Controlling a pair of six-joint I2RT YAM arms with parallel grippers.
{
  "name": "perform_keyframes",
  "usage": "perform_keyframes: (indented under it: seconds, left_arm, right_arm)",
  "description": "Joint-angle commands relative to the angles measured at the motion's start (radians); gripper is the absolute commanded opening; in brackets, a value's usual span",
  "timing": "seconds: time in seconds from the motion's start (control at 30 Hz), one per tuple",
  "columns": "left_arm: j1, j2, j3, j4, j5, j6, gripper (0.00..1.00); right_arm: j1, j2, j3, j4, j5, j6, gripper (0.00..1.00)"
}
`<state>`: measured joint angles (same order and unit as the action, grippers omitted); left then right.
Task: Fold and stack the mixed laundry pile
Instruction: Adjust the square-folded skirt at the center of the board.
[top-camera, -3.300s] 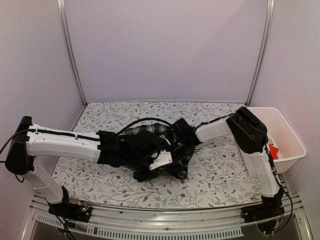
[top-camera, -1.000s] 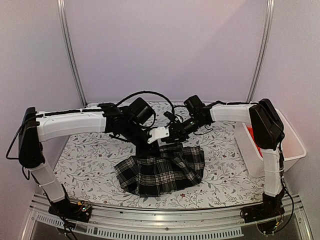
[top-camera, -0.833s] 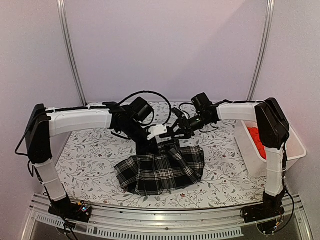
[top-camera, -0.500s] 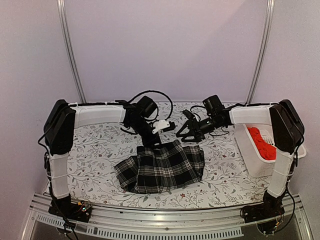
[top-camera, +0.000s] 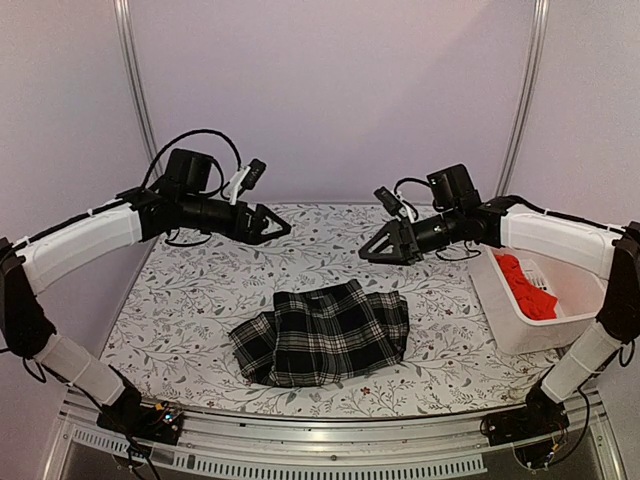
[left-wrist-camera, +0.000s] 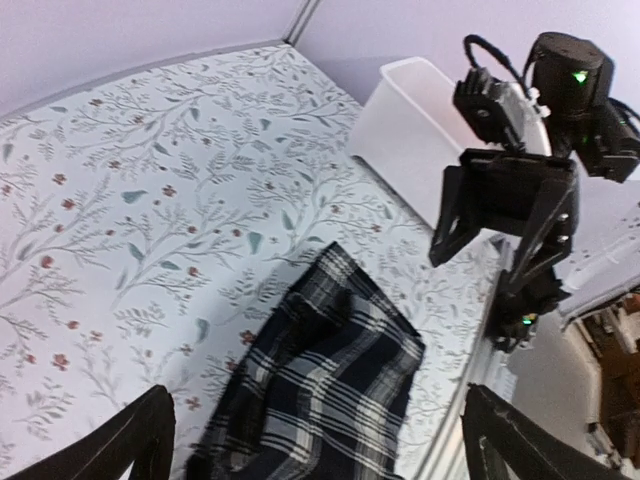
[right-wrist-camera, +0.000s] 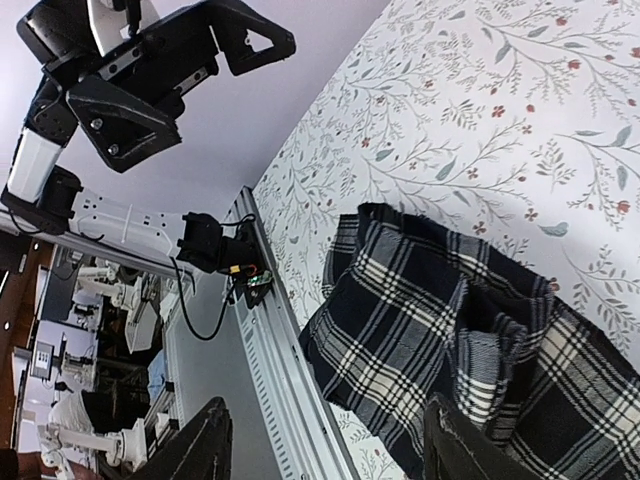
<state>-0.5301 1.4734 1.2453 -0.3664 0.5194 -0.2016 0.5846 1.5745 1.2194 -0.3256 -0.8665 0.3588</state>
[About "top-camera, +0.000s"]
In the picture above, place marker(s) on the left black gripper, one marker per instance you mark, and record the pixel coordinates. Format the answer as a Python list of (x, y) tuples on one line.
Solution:
[(258, 224)]

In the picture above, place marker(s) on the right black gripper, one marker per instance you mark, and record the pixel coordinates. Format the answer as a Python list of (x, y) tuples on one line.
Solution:
[(404, 253)]

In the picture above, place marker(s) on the black white plaid skirt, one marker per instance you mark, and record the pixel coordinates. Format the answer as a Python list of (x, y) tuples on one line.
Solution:
[(324, 336)]

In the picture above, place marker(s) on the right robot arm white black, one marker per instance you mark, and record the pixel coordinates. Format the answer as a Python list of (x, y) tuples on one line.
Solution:
[(610, 253)]

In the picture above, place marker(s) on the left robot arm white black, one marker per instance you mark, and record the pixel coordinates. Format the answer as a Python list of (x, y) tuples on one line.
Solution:
[(178, 199)]

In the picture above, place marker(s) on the white plastic laundry bin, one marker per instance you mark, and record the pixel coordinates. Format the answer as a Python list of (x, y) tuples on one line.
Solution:
[(580, 295)]

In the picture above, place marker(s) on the floral patterned table cloth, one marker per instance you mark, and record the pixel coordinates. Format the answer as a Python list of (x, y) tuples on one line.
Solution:
[(171, 338)]

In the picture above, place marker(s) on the red garment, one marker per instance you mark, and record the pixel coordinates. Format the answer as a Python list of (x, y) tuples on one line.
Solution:
[(533, 302)]

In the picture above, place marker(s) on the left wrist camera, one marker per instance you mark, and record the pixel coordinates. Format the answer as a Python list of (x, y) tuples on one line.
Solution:
[(243, 180)]

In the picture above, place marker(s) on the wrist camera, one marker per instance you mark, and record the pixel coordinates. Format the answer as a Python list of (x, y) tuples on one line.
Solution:
[(243, 180), (396, 205)]

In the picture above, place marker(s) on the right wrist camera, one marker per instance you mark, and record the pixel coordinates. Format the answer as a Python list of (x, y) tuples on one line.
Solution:
[(396, 205)]

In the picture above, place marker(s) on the right aluminium frame post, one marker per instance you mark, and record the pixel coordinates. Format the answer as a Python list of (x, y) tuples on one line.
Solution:
[(531, 71)]

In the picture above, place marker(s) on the aluminium frame post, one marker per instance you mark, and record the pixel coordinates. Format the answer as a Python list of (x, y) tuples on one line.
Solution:
[(133, 73), (531, 71)]

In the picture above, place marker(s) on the front aluminium rail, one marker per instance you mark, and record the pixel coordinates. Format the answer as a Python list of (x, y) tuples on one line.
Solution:
[(229, 445)]

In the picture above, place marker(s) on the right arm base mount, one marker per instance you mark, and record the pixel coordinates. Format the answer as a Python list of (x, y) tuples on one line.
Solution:
[(523, 423)]

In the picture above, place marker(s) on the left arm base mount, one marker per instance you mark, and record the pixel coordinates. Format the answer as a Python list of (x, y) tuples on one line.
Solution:
[(160, 423)]

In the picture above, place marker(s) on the left aluminium frame post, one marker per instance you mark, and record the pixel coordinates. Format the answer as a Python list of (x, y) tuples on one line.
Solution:
[(133, 73)]

